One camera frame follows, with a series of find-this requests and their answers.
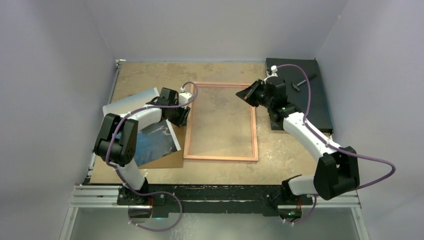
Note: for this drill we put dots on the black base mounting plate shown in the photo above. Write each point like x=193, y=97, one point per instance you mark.
x=267, y=200

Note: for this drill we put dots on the black flat board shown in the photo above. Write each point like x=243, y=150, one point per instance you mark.
x=319, y=113

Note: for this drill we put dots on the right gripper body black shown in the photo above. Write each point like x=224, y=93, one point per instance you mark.
x=265, y=100

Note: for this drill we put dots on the small hammer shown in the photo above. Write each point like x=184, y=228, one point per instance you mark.
x=296, y=85

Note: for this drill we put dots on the pink wooden picture frame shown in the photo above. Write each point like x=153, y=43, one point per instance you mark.
x=220, y=127

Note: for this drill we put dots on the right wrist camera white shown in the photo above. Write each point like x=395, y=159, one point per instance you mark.
x=271, y=72

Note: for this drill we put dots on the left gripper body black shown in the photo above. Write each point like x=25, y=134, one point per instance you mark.
x=177, y=115

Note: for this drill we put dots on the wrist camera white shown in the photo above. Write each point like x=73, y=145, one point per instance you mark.
x=271, y=72
x=184, y=97

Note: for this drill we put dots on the brown cardboard backing board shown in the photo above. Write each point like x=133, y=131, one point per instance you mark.
x=160, y=146

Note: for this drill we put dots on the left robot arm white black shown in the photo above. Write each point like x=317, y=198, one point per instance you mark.
x=116, y=141

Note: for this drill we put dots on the aluminium rail frame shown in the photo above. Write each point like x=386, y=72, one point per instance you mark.
x=95, y=215

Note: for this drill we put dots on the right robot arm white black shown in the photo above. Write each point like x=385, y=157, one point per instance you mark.
x=337, y=170

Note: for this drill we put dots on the seascape photo print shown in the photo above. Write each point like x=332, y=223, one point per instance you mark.
x=130, y=103

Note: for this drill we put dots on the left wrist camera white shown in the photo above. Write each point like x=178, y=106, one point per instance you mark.
x=184, y=97

